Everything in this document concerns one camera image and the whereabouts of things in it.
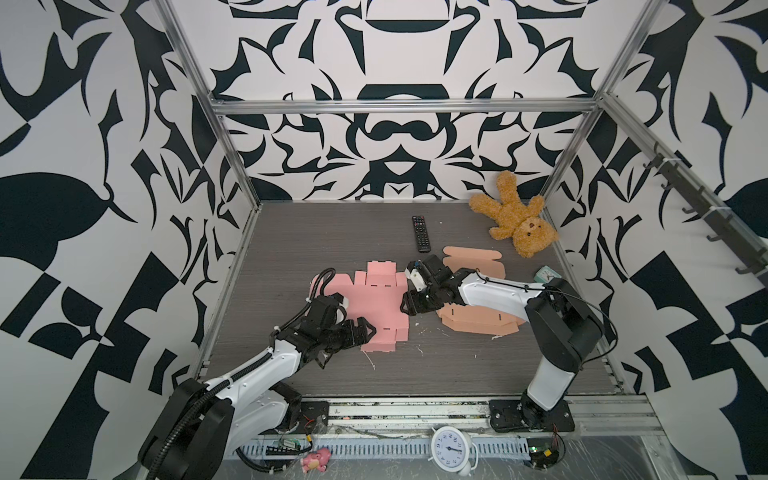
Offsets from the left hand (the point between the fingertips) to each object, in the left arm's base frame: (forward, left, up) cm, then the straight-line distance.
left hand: (366, 330), depth 84 cm
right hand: (+8, -12, -1) cm, 14 cm away
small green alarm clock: (+18, -58, -3) cm, 61 cm away
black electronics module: (-29, -41, -5) cm, 51 cm away
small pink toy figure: (-29, +11, -1) cm, 31 cm away
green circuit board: (-26, +18, -3) cm, 31 cm away
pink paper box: (+14, -2, -6) cm, 15 cm away
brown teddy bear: (+38, -53, +2) cm, 66 cm away
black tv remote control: (+32, -20, -3) cm, 38 cm away
